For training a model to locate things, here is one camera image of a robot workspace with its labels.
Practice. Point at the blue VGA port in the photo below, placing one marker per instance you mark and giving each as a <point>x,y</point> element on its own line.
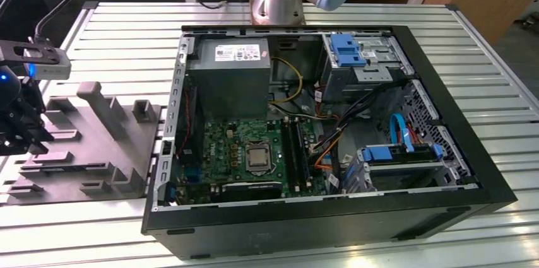
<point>171,194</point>

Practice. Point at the black camera bracket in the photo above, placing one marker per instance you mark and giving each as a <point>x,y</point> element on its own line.
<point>8,52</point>

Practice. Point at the metal drive cage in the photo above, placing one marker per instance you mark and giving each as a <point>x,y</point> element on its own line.
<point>369,75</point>

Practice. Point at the black RAM slot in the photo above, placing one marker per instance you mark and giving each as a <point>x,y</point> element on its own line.
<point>287,154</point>

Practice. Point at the grey parts rack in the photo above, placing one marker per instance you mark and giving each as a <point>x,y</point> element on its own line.
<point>105,154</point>

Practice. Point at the blue expansion slot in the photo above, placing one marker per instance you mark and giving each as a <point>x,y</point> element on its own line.
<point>193,176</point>

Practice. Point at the black graphics card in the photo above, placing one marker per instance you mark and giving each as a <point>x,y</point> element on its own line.
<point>252,190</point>

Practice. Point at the grey power supply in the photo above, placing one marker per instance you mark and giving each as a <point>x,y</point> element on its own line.
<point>231,85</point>

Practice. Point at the CPU socket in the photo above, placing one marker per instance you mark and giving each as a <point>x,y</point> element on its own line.
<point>256,142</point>

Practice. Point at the metal disk bay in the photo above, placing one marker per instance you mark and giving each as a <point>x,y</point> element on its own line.
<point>404,166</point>

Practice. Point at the hard disk in blue carrier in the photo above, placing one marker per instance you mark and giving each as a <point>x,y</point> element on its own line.
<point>379,154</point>

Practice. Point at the green motherboard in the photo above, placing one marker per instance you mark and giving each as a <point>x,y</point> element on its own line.
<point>219,132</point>

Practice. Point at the black PC case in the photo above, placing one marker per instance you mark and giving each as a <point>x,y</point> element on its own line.
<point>295,230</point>

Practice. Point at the silver CPU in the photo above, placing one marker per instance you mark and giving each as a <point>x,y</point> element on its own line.
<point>257,157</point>

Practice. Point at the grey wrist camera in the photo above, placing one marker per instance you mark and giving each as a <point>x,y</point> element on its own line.
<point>52,69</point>

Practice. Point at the blue drive latch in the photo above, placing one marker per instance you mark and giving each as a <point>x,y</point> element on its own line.
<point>345,50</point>

